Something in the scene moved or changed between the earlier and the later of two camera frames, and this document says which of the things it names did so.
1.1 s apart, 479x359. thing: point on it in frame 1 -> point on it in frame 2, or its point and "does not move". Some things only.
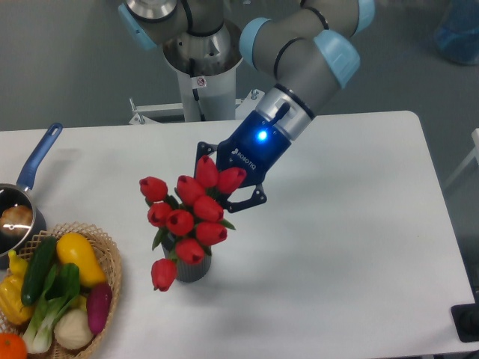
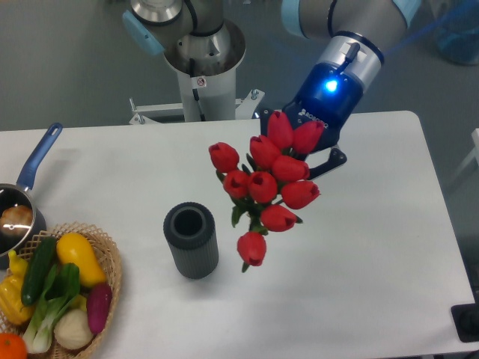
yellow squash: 74,247 does not move
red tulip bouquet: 191,216 -> 272,185
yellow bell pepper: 11,286 does not move
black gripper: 256,146 -> 328,93
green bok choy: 60,289 does not move
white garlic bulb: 72,329 does not move
